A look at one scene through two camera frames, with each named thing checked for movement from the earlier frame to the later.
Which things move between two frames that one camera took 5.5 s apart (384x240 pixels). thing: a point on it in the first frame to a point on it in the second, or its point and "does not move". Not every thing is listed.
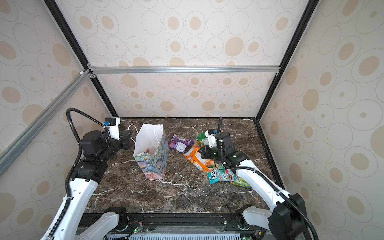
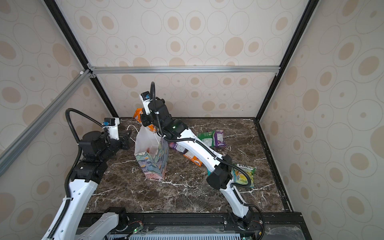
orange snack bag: (194, 157) to (137, 115)
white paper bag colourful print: (151, 150) does not move
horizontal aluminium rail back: (185, 70) does not move
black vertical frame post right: (309, 9) does not move
